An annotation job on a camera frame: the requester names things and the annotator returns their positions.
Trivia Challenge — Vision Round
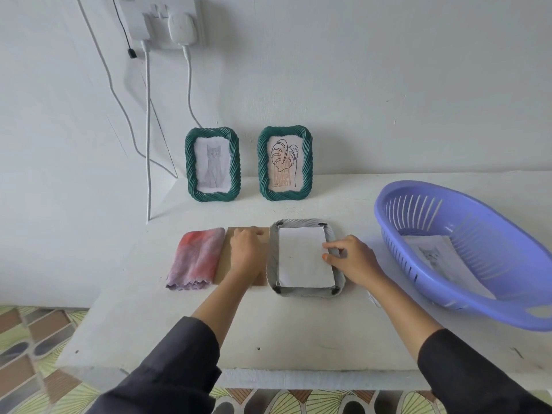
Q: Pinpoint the thin white cable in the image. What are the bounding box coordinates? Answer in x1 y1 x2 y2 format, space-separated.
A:
75 0 178 179

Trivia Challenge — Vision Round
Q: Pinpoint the brown cardboard frame backing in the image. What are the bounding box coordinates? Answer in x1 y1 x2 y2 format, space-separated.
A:
214 227 271 286

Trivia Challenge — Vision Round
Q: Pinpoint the black cable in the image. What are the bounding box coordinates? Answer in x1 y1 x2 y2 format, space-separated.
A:
111 0 138 60

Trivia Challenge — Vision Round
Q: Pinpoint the white rounded charger adapter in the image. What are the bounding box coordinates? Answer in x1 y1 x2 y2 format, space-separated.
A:
168 12 199 46

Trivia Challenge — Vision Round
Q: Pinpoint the pink purple cloth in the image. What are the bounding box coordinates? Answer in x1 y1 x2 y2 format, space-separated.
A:
166 227 227 292

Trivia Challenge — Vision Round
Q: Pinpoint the grey frame with rose drawing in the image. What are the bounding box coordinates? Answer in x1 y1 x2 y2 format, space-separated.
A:
266 218 347 298

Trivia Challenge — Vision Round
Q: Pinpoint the person's right forearm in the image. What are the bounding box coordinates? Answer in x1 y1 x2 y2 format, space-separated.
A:
366 275 552 414

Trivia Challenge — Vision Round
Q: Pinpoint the person's right hand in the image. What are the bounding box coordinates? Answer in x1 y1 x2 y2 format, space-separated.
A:
322 235 387 289

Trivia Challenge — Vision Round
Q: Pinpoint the purple plastic basket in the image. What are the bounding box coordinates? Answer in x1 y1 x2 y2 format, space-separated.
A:
374 180 552 332

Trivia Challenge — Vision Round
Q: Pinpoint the white wall socket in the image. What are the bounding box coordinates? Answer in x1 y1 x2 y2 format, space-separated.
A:
117 0 206 50

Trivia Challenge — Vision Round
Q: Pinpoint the curved white charging cable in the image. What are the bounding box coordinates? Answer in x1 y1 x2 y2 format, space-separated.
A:
183 44 204 129

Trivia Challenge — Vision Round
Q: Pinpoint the person's left hand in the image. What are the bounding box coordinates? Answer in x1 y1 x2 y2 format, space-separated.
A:
228 226 266 285

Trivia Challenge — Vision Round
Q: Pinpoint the white rectangular charger adapter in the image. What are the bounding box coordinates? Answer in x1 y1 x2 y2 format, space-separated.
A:
129 12 152 41

